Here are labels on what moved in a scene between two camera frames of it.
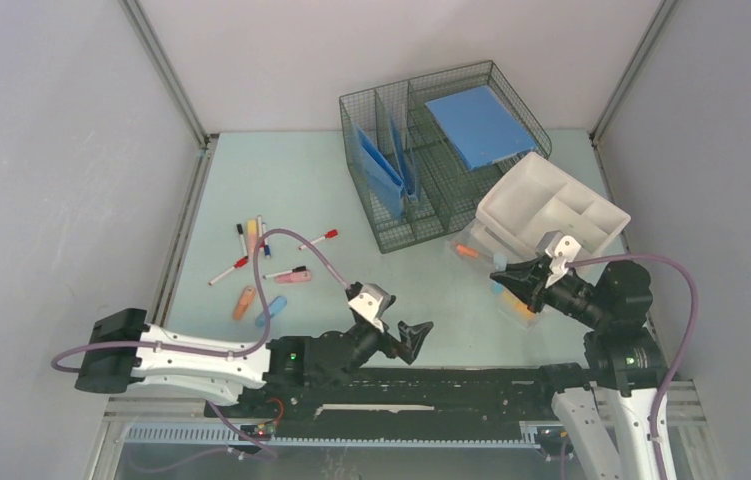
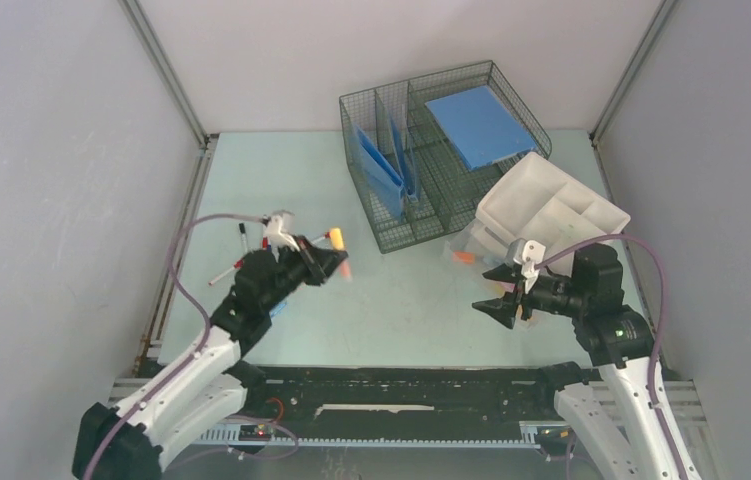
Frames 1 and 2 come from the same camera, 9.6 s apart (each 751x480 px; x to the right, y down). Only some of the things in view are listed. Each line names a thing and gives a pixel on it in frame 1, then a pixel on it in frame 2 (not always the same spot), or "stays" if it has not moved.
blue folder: [406, 158] stays
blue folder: [481, 126] stays
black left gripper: [410, 340] -> [319, 263]
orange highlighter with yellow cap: [252, 233] -> [337, 243]
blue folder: [383, 179] stays
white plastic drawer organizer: [538, 197] stays
